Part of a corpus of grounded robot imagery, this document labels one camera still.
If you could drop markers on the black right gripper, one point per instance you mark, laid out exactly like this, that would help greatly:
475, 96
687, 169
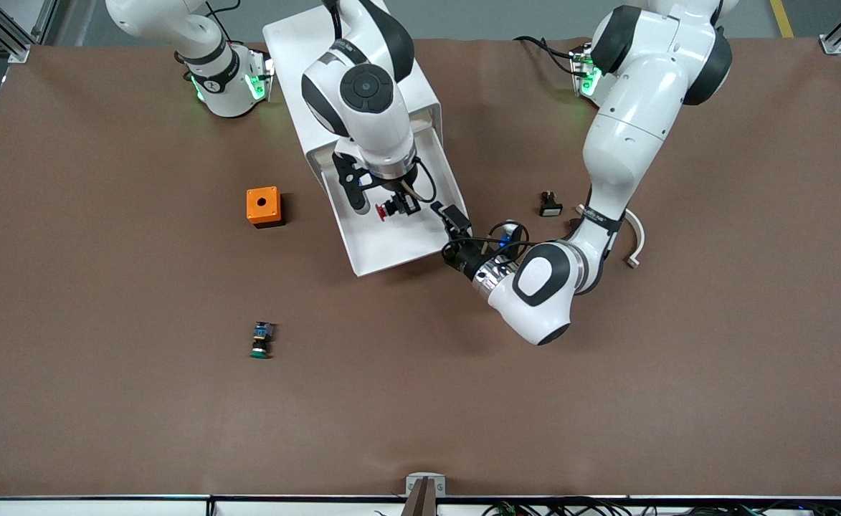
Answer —
396, 191

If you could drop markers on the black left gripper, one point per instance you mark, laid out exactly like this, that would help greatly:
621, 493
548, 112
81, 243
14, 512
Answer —
466, 255

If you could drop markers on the white plastic drawer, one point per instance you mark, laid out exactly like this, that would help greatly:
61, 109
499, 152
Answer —
391, 244

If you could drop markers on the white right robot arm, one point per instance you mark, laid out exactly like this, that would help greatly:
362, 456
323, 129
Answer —
363, 93

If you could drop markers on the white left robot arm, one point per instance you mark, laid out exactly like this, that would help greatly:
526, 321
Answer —
628, 143

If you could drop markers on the white drawer cabinet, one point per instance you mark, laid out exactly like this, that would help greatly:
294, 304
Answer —
291, 43

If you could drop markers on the green mushroom push button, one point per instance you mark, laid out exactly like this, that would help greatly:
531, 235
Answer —
262, 340

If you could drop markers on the brown table cover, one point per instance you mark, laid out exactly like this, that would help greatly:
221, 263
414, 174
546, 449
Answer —
463, 401

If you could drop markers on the black white rectangular switch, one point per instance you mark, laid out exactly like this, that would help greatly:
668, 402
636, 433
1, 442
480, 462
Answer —
550, 206

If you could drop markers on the orange button enclosure box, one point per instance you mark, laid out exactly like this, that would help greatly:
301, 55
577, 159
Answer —
262, 204

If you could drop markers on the white curved plastic bracket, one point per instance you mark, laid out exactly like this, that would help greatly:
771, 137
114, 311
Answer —
637, 236

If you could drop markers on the grey metal edge bracket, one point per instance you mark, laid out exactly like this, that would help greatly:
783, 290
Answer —
425, 487

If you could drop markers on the white table edge rail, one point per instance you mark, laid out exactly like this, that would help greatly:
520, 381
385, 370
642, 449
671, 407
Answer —
105, 505

